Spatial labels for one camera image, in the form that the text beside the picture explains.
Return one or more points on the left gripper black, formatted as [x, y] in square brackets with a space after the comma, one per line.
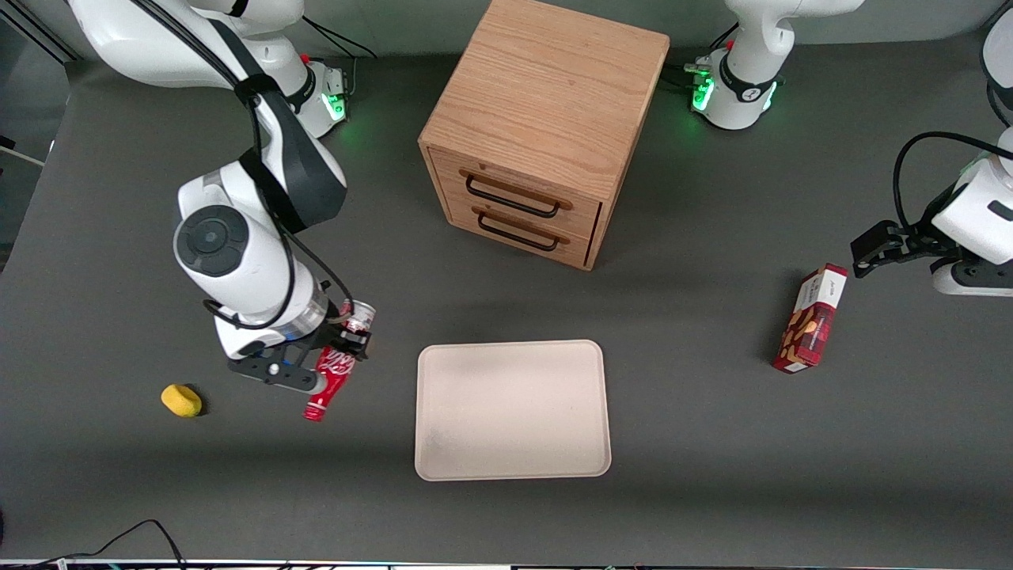
[918, 239]

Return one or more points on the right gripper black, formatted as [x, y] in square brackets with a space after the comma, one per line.
[336, 336]

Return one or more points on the red coke bottle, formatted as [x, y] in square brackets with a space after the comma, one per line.
[331, 386]

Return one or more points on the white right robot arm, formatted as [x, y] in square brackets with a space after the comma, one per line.
[253, 277]

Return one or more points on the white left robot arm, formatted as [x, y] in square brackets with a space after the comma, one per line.
[752, 32]

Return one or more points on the beige plastic tray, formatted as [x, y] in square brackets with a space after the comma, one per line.
[514, 412]

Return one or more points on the red snack box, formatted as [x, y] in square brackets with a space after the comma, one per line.
[807, 332]

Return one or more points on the yellow sponge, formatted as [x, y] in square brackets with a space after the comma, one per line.
[182, 400]

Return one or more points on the wooden drawer front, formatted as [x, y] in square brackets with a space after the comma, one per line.
[578, 248]
[586, 215]

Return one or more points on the wooden drawer cabinet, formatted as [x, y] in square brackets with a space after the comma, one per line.
[546, 95]

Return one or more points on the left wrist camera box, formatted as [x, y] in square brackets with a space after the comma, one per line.
[950, 285]

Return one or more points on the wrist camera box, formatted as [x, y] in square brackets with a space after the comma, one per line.
[950, 285]
[265, 374]

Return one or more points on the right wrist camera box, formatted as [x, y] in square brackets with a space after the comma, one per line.
[265, 374]

